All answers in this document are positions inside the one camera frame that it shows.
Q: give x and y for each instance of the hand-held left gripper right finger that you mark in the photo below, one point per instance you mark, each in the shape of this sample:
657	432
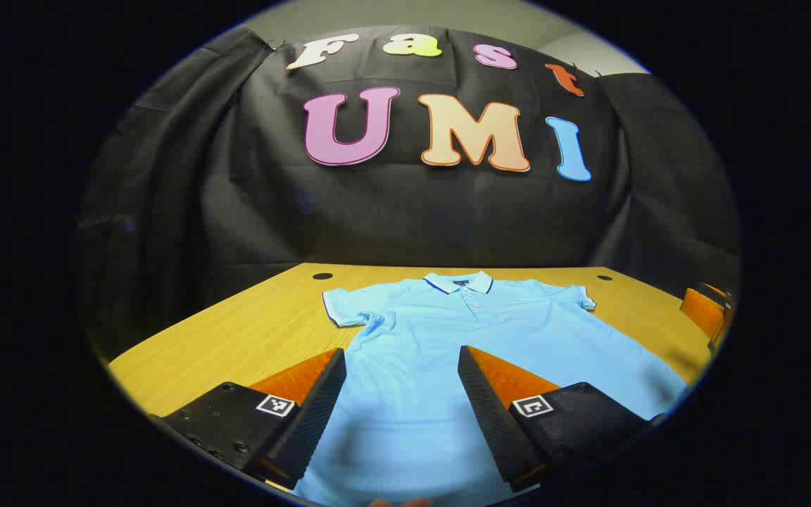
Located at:
490	422

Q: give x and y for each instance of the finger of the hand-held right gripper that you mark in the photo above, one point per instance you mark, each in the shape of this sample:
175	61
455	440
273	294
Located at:
722	331
701	310

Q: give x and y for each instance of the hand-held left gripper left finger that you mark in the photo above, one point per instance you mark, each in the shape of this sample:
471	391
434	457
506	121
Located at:
314	415

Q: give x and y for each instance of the light blue T-shirt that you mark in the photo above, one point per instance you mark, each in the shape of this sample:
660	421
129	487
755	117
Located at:
412	338

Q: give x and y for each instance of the black backdrop cloth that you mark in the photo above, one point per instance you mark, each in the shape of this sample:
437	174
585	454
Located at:
412	211

